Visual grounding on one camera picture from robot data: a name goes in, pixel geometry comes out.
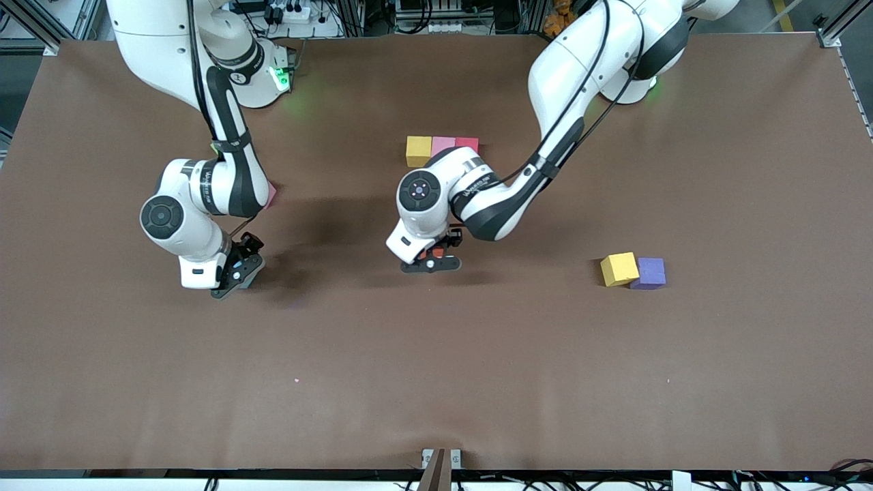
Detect aluminium frame profile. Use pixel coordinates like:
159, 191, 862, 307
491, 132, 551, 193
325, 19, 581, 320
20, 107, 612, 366
0, 0, 103, 57
813, 0, 873, 48

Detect white power strip with plugs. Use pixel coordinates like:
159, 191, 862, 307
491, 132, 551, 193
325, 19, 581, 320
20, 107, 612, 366
263, 2, 313, 25

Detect aluminium table edge rail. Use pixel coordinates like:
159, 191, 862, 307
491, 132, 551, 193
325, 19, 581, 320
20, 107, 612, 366
838, 46, 873, 140

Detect grey metal table bracket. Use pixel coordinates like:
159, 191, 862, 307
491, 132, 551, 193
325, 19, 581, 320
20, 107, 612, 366
421, 448, 462, 470

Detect brown upright post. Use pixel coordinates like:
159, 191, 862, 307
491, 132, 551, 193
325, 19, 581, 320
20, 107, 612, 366
417, 448, 453, 491

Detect yellow foam cube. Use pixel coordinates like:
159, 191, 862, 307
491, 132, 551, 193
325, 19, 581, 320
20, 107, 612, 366
406, 136, 433, 168
600, 252, 640, 288

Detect pile of orange fruit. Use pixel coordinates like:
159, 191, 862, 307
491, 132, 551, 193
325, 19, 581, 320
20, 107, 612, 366
544, 0, 577, 36

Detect purple foam cube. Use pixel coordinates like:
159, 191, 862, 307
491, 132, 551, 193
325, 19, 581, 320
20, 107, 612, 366
629, 257, 667, 291

